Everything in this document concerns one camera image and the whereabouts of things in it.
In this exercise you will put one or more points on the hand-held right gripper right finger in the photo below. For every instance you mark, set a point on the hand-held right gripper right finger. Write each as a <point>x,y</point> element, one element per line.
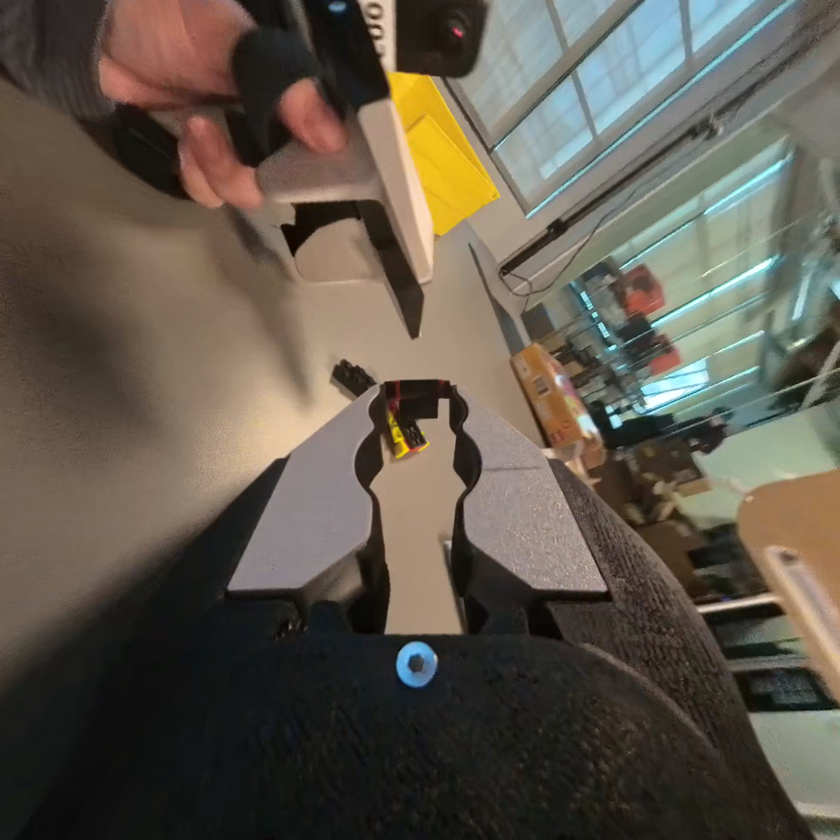
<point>531,525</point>

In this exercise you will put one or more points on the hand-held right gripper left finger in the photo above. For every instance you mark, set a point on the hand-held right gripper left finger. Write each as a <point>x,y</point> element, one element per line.
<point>308,525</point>

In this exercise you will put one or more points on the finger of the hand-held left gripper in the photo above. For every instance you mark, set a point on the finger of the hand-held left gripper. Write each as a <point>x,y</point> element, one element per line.
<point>400,184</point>
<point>334,243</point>

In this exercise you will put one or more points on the yellow plastic bin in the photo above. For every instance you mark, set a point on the yellow plastic bin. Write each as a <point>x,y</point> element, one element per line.
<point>446,151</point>

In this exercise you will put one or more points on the black studded toy plate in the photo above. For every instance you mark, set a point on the black studded toy plate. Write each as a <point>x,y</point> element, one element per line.
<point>354,377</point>

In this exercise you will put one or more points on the black brick assembly red pins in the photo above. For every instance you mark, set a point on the black brick assembly red pins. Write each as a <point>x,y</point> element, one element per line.
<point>420,397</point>

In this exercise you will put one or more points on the colourful toy set box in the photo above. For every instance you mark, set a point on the colourful toy set box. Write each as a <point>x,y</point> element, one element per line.
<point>558,394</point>

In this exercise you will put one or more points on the person's left hand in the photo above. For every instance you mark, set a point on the person's left hand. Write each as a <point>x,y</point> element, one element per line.
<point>177,59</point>

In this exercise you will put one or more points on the black light stand pole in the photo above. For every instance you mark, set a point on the black light stand pole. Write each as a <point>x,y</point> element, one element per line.
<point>604,197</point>

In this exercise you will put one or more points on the metal storage shelf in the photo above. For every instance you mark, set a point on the metal storage shelf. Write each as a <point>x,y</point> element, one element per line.
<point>630,328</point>

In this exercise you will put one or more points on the wooden book stand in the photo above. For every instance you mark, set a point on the wooden book stand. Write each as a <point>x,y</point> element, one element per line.
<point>794,558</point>

